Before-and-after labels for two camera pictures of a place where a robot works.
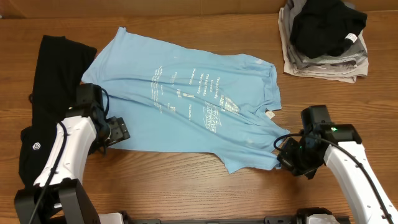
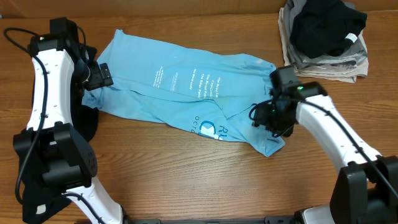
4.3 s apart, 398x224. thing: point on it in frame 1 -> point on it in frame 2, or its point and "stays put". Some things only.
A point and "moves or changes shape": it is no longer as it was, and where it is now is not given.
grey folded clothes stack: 346,66 stays put
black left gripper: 119,129 -> 101,77
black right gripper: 286,160 -> 262,117
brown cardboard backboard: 85,9 stays put
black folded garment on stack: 321,27 stays put
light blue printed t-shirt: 173,99 moves or changes shape
